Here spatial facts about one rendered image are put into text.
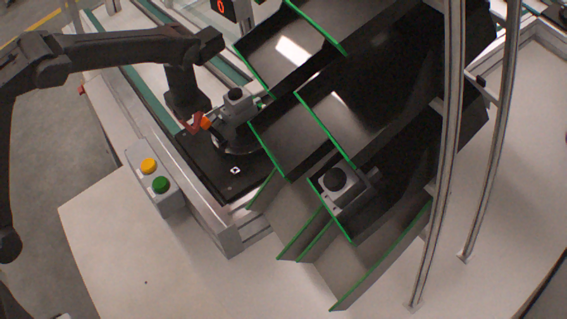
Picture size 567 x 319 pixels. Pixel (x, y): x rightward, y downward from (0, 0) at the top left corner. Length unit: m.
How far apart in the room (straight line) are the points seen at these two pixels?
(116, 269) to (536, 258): 1.02
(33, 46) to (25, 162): 2.52
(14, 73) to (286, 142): 0.50
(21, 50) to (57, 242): 1.97
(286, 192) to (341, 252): 0.16
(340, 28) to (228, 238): 0.66
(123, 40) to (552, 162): 1.12
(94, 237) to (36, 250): 1.37
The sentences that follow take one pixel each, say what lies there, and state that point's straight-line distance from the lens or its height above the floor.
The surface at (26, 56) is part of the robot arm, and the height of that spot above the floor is 1.55.
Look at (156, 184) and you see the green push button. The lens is 1.19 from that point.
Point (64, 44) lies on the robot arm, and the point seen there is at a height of 1.52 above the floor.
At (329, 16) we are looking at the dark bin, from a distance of 0.57.
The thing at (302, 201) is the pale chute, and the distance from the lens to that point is 0.99.
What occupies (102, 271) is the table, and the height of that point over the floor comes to 0.86.
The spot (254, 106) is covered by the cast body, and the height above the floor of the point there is 1.05.
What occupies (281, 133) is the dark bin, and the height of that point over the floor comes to 1.20.
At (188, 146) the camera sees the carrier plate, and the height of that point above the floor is 0.97.
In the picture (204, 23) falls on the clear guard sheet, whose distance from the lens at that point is 1.59.
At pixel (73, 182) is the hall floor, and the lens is 2.79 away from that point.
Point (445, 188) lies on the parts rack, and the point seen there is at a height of 1.26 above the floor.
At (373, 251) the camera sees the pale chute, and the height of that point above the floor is 1.07.
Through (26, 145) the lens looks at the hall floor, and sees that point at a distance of 3.31.
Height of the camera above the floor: 1.83
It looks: 48 degrees down
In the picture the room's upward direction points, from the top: 10 degrees counter-clockwise
